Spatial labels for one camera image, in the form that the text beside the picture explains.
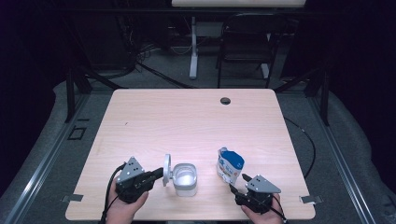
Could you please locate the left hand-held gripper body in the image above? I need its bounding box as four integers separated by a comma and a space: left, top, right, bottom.
115, 156, 156, 205

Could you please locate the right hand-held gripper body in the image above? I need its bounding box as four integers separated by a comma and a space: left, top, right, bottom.
234, 174, 282, 216

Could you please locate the blue and white milk pouch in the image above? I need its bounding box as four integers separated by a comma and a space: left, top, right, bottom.
216, 147, 246, 187

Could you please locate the clear pitcher with grey lid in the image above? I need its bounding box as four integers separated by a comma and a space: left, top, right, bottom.
162, 153, 199, 198

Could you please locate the person's right hand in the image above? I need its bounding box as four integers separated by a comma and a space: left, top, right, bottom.
240, 192, 285, 224

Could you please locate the person's left hand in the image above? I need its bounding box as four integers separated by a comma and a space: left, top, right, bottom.
106, 177, 150, 224

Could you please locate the grey tape strip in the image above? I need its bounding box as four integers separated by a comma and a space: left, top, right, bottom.
299, 195, 324, 205
61, 193, 85, 203

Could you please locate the black metal stand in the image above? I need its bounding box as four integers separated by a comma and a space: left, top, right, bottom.
274, 65, 331, 127
64, 65, 129, 124

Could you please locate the white desk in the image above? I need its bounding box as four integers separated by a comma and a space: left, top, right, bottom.
171, 0, 307, 80

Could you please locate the black folding chair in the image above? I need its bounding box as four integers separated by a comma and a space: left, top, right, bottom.
216, 12, 290, 90

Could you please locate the right hand-held gripper black cable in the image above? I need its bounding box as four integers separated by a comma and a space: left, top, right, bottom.
265, 193, 290, 224

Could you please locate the hand-held gripper black cable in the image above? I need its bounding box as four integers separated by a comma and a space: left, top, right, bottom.
265, 193, 290, 224
98, 162, 127, 224

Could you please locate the left hand-held gripper black cable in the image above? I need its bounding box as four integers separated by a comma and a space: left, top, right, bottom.
98, 162, 127, 224

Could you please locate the thin black floor cable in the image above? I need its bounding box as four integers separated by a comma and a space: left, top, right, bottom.
283, 116, 317, 180

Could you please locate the metal floor rail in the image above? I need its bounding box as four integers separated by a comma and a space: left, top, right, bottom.
306, 92, 378, 224
2, 92, 92, 224

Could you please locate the thick black floor cable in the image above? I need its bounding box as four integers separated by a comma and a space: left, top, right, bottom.
135, 61, 195, 90

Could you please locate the tangle of cables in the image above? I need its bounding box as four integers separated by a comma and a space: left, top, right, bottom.
115, 13, 163, 77

